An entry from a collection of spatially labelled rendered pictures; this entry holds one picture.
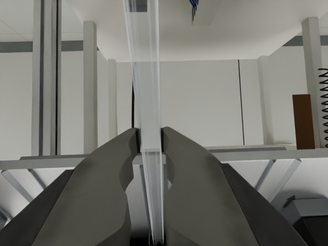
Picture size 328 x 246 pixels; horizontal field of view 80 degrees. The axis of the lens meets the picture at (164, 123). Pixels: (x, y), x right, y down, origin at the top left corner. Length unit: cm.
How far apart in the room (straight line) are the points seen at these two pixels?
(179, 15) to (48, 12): 32
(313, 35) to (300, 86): 162
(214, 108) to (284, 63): 83
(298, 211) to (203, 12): 44
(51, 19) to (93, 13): 15
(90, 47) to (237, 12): 42
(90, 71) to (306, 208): 54
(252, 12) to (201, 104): 134
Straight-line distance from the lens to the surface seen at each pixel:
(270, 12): 69
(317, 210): 27
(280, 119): 219
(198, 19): 56
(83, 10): 63
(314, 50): 74
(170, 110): 187
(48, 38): 50
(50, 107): 46
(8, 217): 28
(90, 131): 57
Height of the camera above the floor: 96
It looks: 4 degrees down
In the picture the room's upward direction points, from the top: 178 degrees clockwise
